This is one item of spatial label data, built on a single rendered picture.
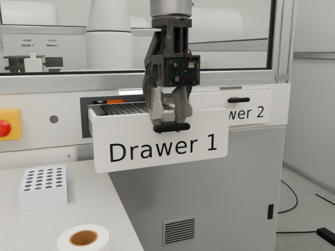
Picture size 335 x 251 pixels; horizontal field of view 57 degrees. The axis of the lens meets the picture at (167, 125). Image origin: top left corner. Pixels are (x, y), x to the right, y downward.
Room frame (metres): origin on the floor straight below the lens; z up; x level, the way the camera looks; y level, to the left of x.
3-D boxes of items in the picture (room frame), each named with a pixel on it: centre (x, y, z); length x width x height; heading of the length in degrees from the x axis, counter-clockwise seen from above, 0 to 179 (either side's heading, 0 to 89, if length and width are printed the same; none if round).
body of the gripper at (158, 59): (0.58, -0.01, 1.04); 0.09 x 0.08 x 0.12; 20
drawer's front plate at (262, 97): (0.96, -0.20, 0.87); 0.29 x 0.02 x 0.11; 110
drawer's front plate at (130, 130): (0.61, 0.00, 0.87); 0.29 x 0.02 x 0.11; 110
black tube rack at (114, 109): (0.80, 0.07, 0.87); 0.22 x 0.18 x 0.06; 20
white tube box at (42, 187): (0.59, 0.25, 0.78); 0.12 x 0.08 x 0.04; 19
